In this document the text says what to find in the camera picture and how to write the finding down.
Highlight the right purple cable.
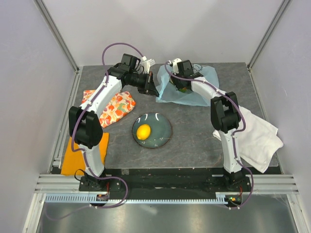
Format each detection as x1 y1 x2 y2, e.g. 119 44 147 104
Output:
164 60 255 211

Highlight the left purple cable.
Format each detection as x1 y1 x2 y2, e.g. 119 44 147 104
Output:
43 42 146 221

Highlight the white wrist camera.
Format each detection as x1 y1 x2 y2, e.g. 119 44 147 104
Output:
169 58 182 74
140 56 156 74

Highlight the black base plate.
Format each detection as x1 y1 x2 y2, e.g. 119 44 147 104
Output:
78 168 251 192

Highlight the blue ceramic plate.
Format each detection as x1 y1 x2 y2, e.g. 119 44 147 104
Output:
132 113 173 149

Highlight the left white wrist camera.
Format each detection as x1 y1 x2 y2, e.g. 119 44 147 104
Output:
140 56 156 74

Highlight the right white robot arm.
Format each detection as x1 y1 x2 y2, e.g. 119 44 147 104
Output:
168 58 245 191

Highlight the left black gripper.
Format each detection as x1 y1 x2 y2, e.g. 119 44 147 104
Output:
128 71 160 98

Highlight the white towel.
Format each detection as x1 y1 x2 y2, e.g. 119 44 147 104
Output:
213 106 283 173

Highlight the light blue cable duct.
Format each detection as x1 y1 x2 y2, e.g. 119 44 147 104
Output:
45 193 230 204

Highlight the purple cable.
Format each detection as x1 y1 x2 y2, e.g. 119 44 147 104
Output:
164 60 255 211
43 42 146 221

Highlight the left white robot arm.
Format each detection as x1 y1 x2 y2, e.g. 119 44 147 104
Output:
69 54 159 191

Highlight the floral orange cloth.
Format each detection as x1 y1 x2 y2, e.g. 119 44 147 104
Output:
81 88 137 128

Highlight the light blue plastic bag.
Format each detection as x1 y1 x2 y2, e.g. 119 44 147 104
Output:
155 64 219 106

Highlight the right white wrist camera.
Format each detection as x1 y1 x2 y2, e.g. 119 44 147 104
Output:
169 58 182 74

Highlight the yellow fake lemon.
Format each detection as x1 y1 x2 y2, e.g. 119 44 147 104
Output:
136 124 151 140

